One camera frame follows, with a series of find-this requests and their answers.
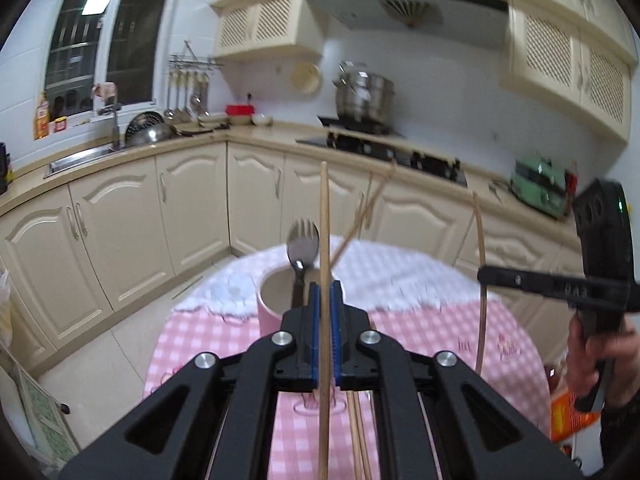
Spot pink cup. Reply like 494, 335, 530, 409
256, 265, 321, 348

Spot yellow oil bottle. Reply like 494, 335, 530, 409
34, 91, 51, 140

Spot orange bag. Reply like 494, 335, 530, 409
550, 390, 601, 443

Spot green patterned panel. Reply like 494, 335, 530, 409
0, 360, 81, 466

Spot wooden chopstick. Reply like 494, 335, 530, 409
331, 160, 398, 267
471, 191, 488, 377
356, 172, 375, 241
318, 161, 332, 480
348, 392, 364, 480
359, 392, 374, 480

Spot barred kitchen window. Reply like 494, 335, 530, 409
44, 0, 173, 116

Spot stainless steel sink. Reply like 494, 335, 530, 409
44, 145, 126, 178

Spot person's right hand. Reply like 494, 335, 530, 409
566, 319, 640, 409

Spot cream upper wall cabinets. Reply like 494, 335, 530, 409
210, 0, 638, 143

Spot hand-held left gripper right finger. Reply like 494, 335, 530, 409
332, 281, 586, 480

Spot steel faucet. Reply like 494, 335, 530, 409
97, 102, 123, 151

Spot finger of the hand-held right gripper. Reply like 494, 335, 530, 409
477, 265, 577, 307

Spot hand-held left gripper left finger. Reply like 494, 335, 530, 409
59, 282, 321, 480

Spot stainless steel stockpot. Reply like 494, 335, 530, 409
334, 61, 396, 123

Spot black gas hob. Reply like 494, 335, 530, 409
296, 130, 468, 188

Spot round cream wall board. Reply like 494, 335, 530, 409
291, 61, 321, 93

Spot black induction cooker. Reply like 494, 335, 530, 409
317, 116, 406, 137

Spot green countertop appliance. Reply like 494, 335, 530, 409
510, 154, 576, 218

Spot wall rack with hanging utensils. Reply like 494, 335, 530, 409
167, 40, 226, 121

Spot metal spork with black handle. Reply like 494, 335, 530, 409
286, 218, 321, 309

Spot black and steel range hood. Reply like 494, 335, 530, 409
305, 0, 510, 51

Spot pink checked tablecloth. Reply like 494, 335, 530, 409
142, 235, 551, 480

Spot black countertop appliance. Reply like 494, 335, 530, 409
0, 142, 12, 195

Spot steel colander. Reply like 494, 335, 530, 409
125, 111, 166, 136

